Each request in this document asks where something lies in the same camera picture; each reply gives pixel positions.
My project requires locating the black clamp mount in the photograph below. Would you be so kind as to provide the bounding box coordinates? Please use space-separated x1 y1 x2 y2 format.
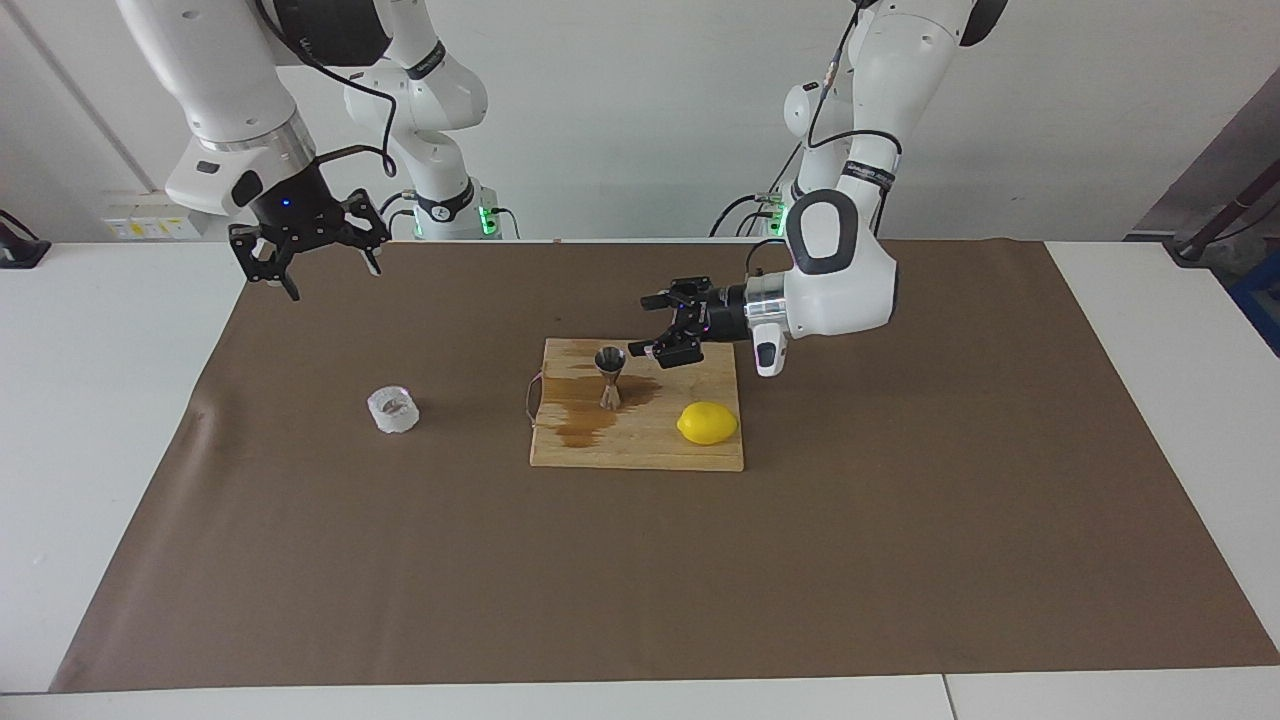
0 210 51 269

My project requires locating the brown paper table mat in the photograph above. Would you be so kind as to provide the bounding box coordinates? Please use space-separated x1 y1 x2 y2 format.
50 238 1280 693

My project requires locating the steel double jigger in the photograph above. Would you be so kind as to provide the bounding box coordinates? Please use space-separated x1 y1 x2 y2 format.
595 347 628 411

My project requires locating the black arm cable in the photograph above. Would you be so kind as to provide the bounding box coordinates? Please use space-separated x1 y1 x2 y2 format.
255 0 401 206
745 0 906 278

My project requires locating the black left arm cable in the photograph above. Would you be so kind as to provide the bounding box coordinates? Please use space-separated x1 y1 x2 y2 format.
745 0 906 278

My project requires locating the white wall socket box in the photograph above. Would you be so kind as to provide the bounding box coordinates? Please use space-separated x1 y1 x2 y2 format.
103 200 211 241

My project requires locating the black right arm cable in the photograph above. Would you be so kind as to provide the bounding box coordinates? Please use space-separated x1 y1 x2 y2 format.
255 0 401 206

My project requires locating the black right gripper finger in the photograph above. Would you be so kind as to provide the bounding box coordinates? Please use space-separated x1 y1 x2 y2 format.
339 187 392 275
228 221 302 302

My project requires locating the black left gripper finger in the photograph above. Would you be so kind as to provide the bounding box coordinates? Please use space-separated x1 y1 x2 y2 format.
627 322 707 370
641 277 714 314

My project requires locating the black stand pole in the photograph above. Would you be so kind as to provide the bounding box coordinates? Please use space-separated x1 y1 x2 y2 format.
1165 165 1280 266

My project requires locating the clear faceted glass cup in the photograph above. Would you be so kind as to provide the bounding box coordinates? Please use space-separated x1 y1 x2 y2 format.
366 385 421 435

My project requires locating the wooden cutting board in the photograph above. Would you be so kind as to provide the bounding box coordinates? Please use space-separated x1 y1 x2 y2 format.
523 338 746 473

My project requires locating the yellow lemon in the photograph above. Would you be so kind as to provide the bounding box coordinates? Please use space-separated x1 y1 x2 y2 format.
677 401 740 447

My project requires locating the blue crate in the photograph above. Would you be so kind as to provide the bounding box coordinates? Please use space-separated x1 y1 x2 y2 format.
1230 250 1280 356

